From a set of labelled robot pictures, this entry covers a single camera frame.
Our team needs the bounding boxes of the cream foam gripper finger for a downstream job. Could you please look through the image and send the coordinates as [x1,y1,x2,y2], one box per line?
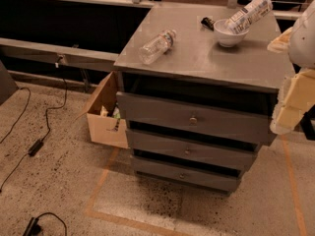
[267,28,292,53]
[270,68,315,135]

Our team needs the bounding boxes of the labelled plastic bottle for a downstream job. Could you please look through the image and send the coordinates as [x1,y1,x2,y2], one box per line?
[224,0,273,34]

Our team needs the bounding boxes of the white ceramic bowl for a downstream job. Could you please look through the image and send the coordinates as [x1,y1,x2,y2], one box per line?
[214,19,249,47]

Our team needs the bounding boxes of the clear plastic bottle lying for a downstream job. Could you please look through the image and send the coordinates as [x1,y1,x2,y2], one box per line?
[139,29,176,65]

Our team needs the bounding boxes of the small black clip object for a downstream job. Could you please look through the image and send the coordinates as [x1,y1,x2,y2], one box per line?
[201,17,215,30]

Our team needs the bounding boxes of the middle grey drawer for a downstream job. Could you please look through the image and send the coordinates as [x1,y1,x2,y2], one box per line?
[126,130,257,170]

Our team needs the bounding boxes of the grey drawer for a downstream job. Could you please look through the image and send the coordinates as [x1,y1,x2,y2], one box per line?
[126,130,257,170]
[116,91,276,146]
[131,156,240,192]

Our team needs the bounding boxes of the top grey drawer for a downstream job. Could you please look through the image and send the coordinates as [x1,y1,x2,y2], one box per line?
[116,91,276,146]

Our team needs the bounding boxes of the grey drawer cabinet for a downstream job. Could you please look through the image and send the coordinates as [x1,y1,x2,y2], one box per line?
[115,3,294,181]

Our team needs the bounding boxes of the bottom grey drawer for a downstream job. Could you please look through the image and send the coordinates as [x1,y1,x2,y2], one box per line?
[131,156,240,192]

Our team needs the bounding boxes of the open cardboard box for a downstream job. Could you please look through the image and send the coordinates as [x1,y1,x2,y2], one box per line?
[77,72,128,148]

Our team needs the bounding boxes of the grey metal railing beam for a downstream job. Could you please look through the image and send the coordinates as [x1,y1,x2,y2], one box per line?
[0,38,118,72]

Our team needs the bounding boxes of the black power adapter with cable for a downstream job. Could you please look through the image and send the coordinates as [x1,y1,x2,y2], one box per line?
[0,54,69,194]

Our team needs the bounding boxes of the black plug and cable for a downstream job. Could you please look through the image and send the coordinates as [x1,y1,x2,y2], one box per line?
[22,211,68,236]

